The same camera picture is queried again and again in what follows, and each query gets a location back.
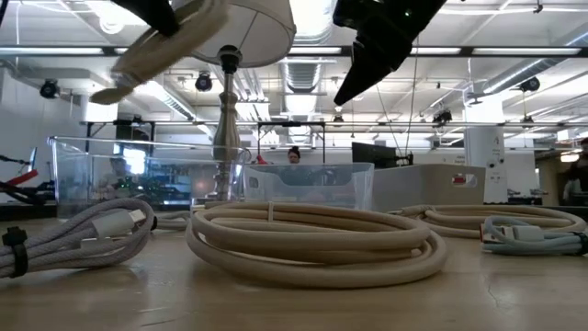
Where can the person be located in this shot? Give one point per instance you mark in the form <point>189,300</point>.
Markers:
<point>118,177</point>
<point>580,170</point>
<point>294,156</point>

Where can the large clear plastic bin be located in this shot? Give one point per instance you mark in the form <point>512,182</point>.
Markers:
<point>82,184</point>

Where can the black computer monitor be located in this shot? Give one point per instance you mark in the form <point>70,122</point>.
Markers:
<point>372,154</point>

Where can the white shade metal table lamp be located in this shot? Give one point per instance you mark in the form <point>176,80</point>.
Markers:
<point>257,32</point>

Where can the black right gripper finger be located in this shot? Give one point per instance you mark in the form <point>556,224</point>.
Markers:
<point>372,64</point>

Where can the grey plastic bin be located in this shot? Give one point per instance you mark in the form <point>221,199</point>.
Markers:
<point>413,188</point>

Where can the red and black equipment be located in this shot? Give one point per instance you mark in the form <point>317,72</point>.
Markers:
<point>23,188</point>

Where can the black spotlight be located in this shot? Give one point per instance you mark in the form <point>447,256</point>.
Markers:
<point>203,82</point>
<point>49,88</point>
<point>530,84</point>

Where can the small clear plastic bin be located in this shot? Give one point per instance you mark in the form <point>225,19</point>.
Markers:
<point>321,193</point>

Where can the white building column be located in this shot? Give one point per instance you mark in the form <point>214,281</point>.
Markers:
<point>484,156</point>

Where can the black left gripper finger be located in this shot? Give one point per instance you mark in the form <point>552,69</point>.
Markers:
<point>151,14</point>

